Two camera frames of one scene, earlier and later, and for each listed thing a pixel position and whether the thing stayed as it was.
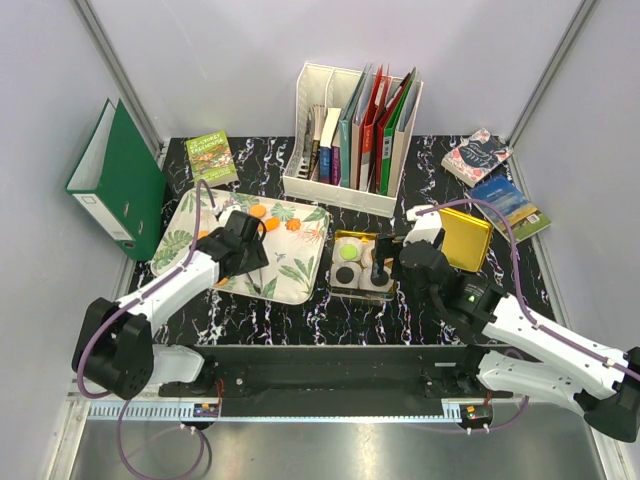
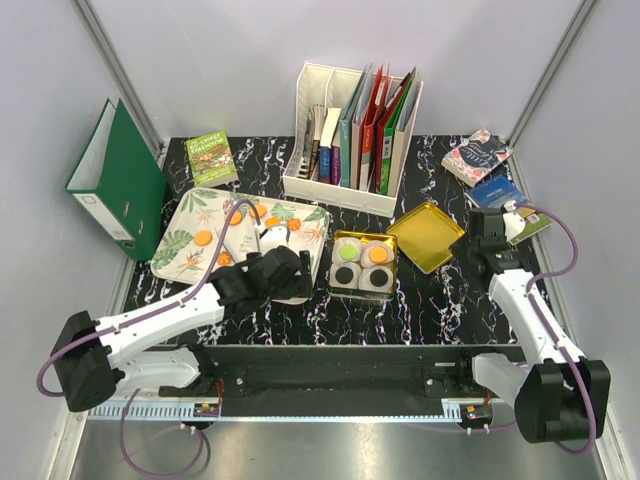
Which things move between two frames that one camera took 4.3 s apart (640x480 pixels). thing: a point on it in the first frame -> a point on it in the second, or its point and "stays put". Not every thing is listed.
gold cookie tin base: (352, 272) stays put
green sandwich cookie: (348, 251) stays put
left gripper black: (257, 260) -> (300, 285)
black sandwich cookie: (344, 275) stays put
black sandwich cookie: (377, 278) stays put
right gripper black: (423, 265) -> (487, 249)
